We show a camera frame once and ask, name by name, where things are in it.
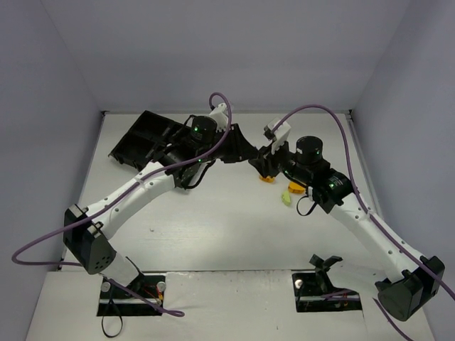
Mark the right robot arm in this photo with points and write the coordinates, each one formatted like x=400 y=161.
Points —
x=411 y=279

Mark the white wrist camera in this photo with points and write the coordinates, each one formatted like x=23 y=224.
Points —
x=220 y=115
x=277 y=133

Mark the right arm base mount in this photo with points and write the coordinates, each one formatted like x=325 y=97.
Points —
x=315 y=293

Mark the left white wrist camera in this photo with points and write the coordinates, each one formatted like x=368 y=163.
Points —
x=220 y=115

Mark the lime green curved brick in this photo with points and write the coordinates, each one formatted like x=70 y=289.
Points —
x=286 y=199

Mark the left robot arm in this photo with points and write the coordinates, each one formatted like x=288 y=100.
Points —
x=166 y=155

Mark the black four-compartment tray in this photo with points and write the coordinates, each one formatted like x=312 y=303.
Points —
x=148 y=135

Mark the orange boat-shaped brick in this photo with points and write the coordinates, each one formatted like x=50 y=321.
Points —
x=267 y=179

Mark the orange oval brick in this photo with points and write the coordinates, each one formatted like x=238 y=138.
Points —
x=297 y=189

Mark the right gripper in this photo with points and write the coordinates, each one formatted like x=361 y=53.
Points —
x=269 y=160

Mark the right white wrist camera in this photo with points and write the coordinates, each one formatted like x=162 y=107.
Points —
x=277 y=133

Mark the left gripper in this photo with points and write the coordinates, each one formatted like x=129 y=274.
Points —
x=232 y=143

